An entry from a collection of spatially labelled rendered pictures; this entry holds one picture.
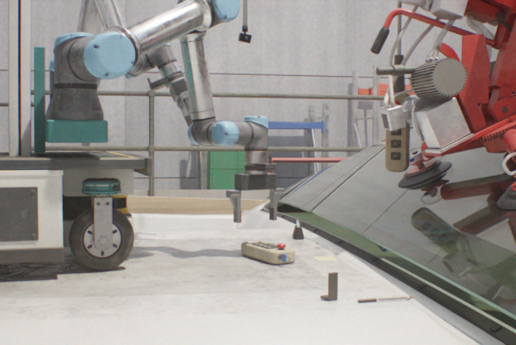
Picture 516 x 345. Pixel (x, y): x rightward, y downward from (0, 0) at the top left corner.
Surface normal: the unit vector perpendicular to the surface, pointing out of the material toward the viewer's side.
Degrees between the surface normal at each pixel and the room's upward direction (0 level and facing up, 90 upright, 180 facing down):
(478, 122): 90
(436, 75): 90
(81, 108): 72
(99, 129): 90
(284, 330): 10
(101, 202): 90
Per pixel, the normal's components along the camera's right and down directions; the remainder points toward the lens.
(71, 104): 0.09, -0.25
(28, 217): 0.31, 0.05
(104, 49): 0.59, 0.11
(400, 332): 0.04, -0.97
